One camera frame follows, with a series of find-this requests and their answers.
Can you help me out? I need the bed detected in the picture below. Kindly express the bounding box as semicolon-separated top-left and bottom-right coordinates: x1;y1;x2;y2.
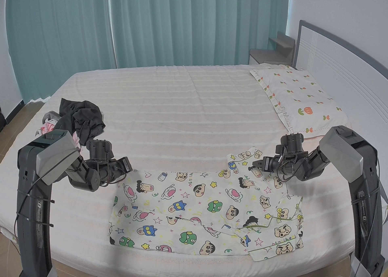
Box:
0;20;388;273

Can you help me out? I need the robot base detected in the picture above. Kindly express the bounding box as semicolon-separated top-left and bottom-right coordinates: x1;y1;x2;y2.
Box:
350;253;364;277

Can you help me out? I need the pile of clothes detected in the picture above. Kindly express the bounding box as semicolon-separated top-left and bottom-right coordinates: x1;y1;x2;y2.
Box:
36;98;106;152

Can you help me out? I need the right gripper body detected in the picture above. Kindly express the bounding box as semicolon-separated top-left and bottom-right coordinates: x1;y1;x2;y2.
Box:
263;155;288;177

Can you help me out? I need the grey bedside table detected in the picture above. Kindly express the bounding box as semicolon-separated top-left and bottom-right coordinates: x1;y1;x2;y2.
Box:
249;31;296;67

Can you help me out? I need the white printed pillow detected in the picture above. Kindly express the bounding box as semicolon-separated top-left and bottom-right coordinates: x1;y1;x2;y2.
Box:
249;63;352;140

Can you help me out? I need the blue-green curtain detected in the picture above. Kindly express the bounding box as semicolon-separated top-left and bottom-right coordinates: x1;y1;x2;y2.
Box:
5;0;119;104
110;0;291;69

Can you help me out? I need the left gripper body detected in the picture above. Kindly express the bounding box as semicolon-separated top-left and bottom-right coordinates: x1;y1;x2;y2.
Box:
106;156;134;183

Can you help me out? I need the white printed pyjama top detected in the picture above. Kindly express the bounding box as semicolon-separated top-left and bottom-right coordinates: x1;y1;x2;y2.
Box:
109;146;304;262

